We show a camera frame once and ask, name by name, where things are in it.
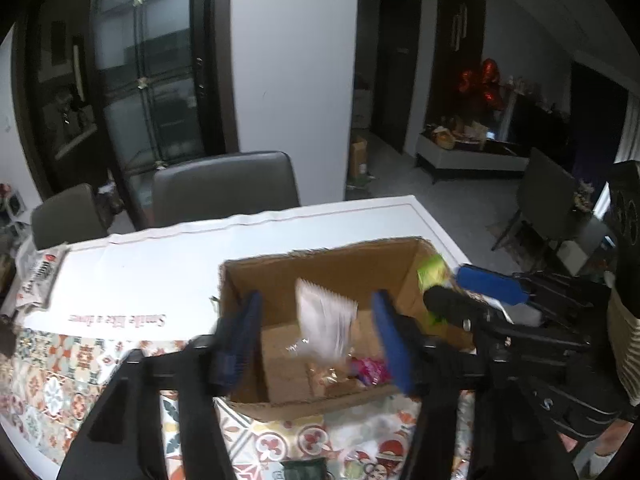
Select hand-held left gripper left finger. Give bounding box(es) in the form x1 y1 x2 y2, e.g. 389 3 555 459
56 290 264 480

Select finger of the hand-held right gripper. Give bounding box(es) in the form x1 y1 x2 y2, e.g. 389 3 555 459
423 285 593 351
456 264 603 313

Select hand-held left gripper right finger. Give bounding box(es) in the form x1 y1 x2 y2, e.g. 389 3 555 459
371 289 576 480

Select white snack packet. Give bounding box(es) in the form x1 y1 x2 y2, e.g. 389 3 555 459
295 278 359 361

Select dark green snack packet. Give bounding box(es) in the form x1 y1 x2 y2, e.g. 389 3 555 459
280 460 328 480

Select person's right hand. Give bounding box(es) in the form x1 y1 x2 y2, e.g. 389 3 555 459
589 419 635 479

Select pink candy packet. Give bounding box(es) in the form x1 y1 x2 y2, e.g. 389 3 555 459
350 356 393 387

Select golden brown snack packet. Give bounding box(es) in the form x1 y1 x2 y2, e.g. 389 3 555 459
305 360 353 397

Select grey chair with thin legs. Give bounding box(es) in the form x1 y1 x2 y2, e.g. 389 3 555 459
492 147 579 267

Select white printed table sheet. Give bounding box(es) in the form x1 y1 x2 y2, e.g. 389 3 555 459
22 195 463 333

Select white low cabinet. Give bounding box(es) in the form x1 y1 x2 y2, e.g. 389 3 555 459
415 130 531 184

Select dried flower bouquet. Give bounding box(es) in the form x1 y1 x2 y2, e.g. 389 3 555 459
572 180 596 216

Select wide grey dining chair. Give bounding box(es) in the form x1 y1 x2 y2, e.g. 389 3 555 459
151 151 302 229

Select black television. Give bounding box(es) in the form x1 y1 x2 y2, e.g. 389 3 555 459
505 92 571 161

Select tall cardboard box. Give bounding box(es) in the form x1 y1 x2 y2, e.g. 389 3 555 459
348 136 370 179

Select patterned tablecloth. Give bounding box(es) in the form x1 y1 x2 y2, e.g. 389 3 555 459
0 327 476 480

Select red foil balloons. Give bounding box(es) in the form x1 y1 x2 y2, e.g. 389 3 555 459
460 59 504 111

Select printed plastic bag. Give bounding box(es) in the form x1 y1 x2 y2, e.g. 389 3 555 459
15 244 69 311

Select small grey dining chair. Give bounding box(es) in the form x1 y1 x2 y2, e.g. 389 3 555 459
31 183 109 251

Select dark door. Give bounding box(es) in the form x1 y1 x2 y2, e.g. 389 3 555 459
377 0 423 156

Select small black bag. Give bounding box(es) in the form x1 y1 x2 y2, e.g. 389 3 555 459
0 315 17 357

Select white shelf unit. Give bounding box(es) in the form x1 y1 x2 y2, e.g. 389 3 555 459
0 182 32 242

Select dark glass door cabinet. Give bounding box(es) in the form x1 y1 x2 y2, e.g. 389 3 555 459
12 0 239 228

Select dark wardrobe with handles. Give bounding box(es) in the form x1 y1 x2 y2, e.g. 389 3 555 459
425 0 487 131

